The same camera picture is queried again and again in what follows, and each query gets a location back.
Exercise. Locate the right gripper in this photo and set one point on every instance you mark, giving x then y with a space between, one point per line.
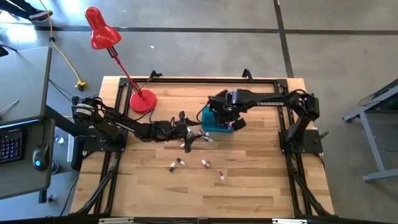
227 105

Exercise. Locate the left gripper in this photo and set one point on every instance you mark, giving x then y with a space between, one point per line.
169 130

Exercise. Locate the blue plastic bin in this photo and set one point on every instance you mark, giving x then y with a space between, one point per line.
209 124

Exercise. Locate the small green-label bottle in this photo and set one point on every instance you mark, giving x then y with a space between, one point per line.
179 160

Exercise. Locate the small purple-label bottle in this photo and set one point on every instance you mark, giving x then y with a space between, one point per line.
172 168

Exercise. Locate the small brown-label bottle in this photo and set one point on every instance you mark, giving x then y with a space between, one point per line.
221 175

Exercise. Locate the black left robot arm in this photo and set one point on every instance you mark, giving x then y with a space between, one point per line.
124 124

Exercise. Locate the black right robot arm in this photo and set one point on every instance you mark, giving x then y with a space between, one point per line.
286 99

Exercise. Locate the red desk lamp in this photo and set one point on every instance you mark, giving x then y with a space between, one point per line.
102 34

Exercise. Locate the black computer mouse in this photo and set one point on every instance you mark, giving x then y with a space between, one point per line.
40 155

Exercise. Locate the dark grey desk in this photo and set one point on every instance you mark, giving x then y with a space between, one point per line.
28 183

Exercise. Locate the light grey desk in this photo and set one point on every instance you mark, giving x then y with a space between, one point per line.
25 81

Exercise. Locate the black keyboard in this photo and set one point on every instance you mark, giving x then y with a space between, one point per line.
11 146

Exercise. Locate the silver pen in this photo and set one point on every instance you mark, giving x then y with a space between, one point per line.
11 106

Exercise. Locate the person's shoe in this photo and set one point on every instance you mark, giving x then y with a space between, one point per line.
40 15

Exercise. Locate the person's leg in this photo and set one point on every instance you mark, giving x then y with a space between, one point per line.
15 6

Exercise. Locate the black aluminium table frame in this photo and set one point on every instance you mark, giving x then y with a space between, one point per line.
202 80

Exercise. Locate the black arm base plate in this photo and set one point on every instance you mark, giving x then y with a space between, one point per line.
93 146
312 147

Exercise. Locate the white bracket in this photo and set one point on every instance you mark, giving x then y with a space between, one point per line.
289 221
115 221

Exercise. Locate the grey metal table frame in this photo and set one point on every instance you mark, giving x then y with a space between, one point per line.
376 155

